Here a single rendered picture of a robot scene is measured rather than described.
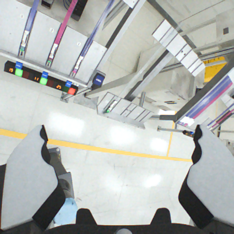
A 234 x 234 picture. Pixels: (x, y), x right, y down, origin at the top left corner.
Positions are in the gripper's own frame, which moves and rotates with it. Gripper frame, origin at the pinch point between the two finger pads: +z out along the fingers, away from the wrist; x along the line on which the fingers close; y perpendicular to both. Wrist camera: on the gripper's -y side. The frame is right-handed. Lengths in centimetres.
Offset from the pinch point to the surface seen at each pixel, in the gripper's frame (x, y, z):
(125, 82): 4, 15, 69
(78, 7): -22, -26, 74
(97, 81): -10, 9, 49
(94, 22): -15, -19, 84
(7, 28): -40, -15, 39
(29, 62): -36, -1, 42
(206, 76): 197, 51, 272
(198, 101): 59, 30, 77
